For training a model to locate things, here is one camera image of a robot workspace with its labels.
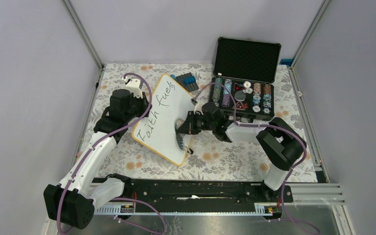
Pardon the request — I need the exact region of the black poker chip case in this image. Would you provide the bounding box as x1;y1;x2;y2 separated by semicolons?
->
208;37;282;122

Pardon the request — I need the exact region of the dark grey lego baseplate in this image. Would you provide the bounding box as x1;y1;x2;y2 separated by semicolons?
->
175;72;199;92

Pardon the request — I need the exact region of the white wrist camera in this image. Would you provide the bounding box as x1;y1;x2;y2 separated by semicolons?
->
191;98;204;115
125;78;145;99

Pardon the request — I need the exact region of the yellow framed whiteboard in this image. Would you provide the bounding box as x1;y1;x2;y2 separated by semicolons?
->
132;73;194;166

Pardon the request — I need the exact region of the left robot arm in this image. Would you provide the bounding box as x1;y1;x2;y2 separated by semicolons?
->
43;88;152;235

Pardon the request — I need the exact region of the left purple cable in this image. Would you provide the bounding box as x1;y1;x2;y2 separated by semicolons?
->
56;72;153;235

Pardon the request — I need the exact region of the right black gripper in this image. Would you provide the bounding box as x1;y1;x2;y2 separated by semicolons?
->
177;111;215;135

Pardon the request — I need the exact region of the blue lego brick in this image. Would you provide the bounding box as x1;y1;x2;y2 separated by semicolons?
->
184;76;196;84

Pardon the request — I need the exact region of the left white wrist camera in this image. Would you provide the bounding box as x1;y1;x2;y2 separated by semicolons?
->
125;78;145;99

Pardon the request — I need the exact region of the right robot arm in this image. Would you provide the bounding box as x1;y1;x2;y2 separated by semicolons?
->
174;102;307;202

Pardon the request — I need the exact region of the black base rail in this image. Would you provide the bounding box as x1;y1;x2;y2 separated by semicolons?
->
91;176;294;215

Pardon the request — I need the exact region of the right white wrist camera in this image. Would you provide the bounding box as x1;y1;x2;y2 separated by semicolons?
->
191;98;204;115

